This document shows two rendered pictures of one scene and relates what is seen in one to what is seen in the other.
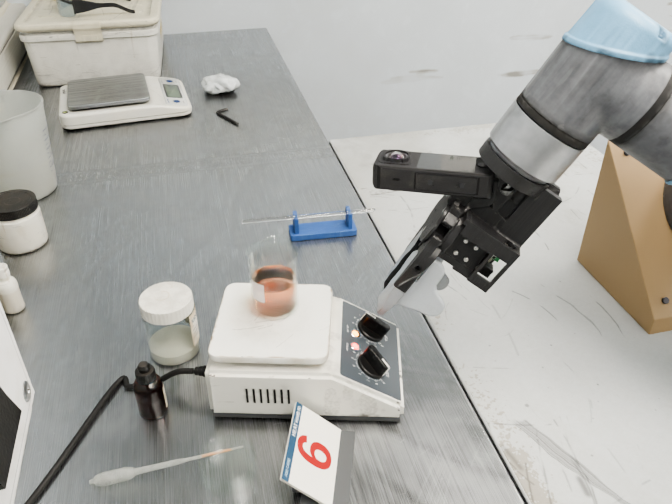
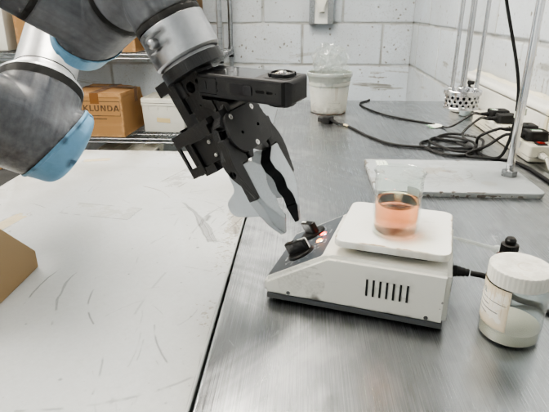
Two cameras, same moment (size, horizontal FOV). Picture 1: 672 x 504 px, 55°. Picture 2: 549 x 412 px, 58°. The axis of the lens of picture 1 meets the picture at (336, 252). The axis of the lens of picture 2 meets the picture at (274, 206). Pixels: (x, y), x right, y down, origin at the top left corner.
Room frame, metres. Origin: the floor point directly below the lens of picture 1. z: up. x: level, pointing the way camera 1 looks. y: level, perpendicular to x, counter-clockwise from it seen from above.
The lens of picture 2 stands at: (1.05, 0.08, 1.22)
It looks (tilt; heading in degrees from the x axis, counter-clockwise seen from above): 22 degrees down; 197
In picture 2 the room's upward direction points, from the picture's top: straight up
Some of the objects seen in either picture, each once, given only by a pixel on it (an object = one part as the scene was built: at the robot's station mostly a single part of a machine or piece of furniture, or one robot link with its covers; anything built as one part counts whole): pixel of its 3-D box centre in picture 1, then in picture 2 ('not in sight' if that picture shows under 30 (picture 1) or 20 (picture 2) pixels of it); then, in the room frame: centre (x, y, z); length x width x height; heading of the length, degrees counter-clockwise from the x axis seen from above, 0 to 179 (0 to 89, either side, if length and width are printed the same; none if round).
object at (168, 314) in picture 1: (170, 324); (514, 299); (0.56, 0.19, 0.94); 0.06 x 0.06 x 0.08
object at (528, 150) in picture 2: not in sight; (507, 131); (-0.30, 0.29, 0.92); 0.40 x 0.06 x 0.04; 14
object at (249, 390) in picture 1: (299, 351); (370, 259); (0.52, 0.04, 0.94); 0.22 x 0.13 x 0.08; 88
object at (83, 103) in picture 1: (124, 98); not in sight; (1.31, 0.45, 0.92); 0.26 x 0.19 x 0.05; 108
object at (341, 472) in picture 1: (320, 454); not in sight; (0.40, 0.01, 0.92); 0.09 x 0.06 x 0.04; 174
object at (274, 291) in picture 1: (274, 277); (396, 201); (0.54, 0.06, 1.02); 0.06 x 0.05 x 0.08; 170
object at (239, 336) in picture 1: (273, 320); (396, 228); (0.52, 0.07, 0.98); 0.12 x 0.12 x 0.01; 88
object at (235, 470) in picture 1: (227, 464); not in sight; (0.39, 0.10, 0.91); 0.06 x 0.06 x 0.02
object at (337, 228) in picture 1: (322, 222); not in sight; (0.82, 0.02, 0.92); 0.10 x 0.03 x 0.04; 100
